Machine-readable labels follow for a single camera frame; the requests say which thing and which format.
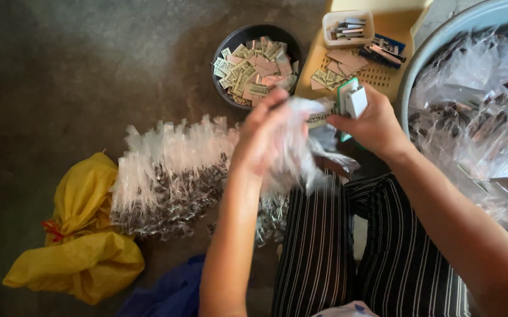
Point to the heap of paper labels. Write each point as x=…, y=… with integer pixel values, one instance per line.
x=254, y=70

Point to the black round bowl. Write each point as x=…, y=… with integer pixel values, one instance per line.
x=236, y=39

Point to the yellow plastic bag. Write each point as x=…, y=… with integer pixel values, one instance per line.
x=82, y=246

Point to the person's left hand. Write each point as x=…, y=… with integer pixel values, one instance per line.
x=254, y=141

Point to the pile of loose label cards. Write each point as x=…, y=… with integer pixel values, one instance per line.
x=340, y=66

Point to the large grey basin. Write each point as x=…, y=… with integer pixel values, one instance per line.
x=439, y=31

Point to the black white striped trousers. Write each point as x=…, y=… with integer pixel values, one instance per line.
x=320, y=255

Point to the blue cloth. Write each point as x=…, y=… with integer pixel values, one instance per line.
x=170, y=290

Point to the white patterned shirt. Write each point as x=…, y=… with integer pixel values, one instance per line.
x=346, y=309

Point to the yellow plastic stool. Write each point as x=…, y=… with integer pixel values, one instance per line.
x=395, y=26

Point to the printed paper label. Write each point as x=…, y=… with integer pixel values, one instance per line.
x=321, y=118

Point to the person's right hand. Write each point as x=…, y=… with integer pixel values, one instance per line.
x=377, y=127

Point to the person's left fingers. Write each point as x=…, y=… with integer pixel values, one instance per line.
x=268, y=105

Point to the white plastic container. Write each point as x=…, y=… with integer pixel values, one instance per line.
x=329, y=22

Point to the white and green stapler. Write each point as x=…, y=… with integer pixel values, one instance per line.
x=353, y=99

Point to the bunch of metal staple strips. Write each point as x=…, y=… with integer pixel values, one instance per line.
x=348, y=29

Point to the row of filled plastic packets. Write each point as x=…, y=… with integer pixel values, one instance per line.
x=170, y=176

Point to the blue staple boxes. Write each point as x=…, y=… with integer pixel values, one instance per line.
x=384, y=52

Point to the clear plastic packet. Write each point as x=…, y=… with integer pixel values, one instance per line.
x=300, y=154

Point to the heap of clear filled packets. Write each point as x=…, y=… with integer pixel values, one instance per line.
x=478, y=110

